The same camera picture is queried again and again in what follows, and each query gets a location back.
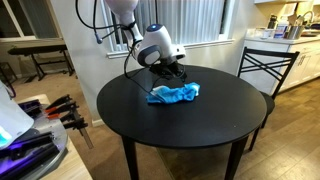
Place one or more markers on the shiny metal can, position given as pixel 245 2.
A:
pixel 294 32

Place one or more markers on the black keyboard stand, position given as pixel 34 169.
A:
pixel 36 50

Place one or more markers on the white box on counter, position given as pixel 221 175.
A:
pixel 265 33

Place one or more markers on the black drinking bottle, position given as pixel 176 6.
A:
pixel 272 21

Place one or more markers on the blue striped towel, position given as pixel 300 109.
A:
pixel 173 95

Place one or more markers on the white kitchen counter cabinet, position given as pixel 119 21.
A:
pixel 300 63

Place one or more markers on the round black wooden table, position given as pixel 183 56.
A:
pixel 186 120

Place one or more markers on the black aluminium rail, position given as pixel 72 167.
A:
pixel 30 146

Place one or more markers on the white window blinds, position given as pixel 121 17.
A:
pixel 190 20

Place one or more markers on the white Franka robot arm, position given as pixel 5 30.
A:
pixel 158 41

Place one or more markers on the kitchen faucet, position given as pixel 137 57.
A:
pixel 308 15

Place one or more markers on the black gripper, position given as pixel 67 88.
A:
pixel 166 67

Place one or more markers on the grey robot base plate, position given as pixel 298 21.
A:
pixel 50 136

